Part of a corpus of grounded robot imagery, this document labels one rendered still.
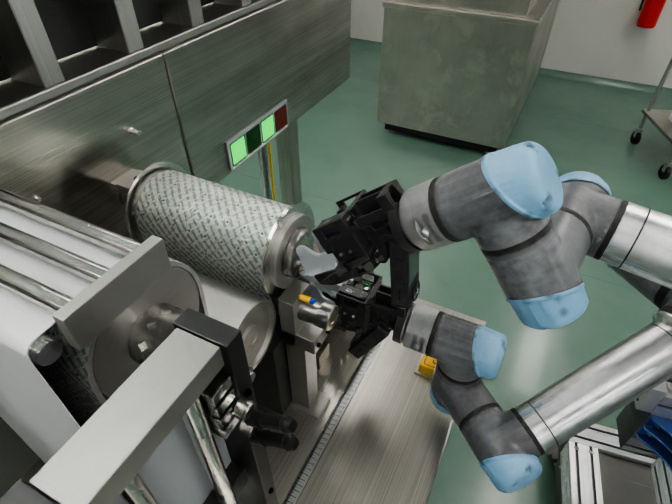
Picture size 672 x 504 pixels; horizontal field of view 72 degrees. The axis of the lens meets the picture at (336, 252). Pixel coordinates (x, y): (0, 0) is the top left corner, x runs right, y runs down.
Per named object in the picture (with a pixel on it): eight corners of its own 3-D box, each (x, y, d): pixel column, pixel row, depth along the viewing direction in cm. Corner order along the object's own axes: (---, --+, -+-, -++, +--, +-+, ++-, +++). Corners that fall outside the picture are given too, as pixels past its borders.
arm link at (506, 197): (562, 234, 41) (521, 151, 39) (455, 262, 49) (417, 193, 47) (574, 196, 47) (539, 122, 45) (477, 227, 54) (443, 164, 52)
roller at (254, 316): (234, 396, 66) (220, 345, 58) (104, 332, 74) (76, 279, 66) (279, 336, 74) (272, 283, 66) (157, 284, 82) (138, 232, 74)
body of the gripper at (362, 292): (351, 264, 79) (418, 287, 75) (350, 298, 85) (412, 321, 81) (331, 293, 74) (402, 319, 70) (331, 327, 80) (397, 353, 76)
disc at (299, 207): (269, 317, 69) (257, 242, 59) (266, 315, 69) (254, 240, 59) (316, 256, 79) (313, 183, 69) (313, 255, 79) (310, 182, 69)
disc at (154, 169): (142, 265, 77) (113, 191, 67) (140, 264, 77) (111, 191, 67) (199, 216, 87) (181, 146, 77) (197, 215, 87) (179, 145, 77)
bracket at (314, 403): (320, 422, 86) (315, 314, 65) (290, 408, 88) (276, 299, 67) (332, 400, 89) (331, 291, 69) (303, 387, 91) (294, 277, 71)
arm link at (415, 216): (472, 217, 54) (453, 259, 49) (439, 228, 57) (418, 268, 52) (440, 164, 52) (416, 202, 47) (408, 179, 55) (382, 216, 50)
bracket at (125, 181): (138, 198, 74) (134, 188, 73) (112, 189, 76) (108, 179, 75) (160, 183, 78) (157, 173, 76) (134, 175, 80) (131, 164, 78)
